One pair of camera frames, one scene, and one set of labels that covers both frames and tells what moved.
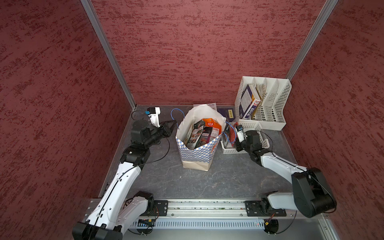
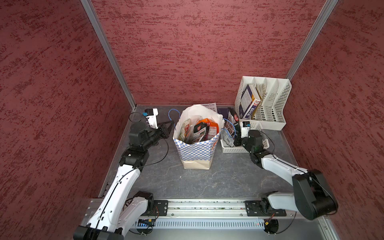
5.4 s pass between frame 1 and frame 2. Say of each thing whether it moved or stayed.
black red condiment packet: moved
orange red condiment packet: moved
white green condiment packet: moved
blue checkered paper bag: moved
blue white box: stayed
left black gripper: stayed
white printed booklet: stayed
